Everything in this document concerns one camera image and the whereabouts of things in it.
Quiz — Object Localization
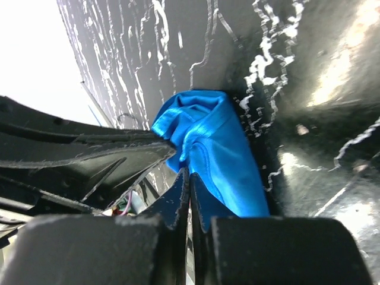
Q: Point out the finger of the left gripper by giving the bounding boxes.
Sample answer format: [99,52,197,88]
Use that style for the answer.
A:
[1,97,175,213]

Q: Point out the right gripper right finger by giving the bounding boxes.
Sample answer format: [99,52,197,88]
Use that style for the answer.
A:
[190,173,372,284]

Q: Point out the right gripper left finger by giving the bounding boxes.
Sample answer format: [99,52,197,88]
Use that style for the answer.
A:
[1,169,189,284]

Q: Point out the blue cloth napkin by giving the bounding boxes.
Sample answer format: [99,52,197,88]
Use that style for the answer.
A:
[151,90,270,217]

